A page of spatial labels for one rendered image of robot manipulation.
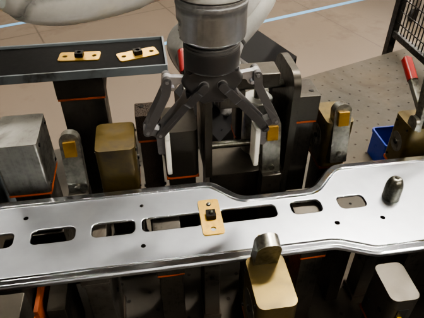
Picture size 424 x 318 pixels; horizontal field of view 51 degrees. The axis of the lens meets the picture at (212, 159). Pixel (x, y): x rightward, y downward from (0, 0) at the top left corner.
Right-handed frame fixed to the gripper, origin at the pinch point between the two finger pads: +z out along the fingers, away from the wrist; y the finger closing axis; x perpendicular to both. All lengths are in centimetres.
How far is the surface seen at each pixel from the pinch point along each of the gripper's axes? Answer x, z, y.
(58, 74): -26.7, -2.8, 26.0
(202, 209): -1.8, 13.2, 1.5
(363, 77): -94, 44, -76
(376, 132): -46, 35, -58
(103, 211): -4.4, 13.4, 19.1
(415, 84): -20, 2, -46
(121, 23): -337, 113, 30
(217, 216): 0.3, 13.2, -0.9
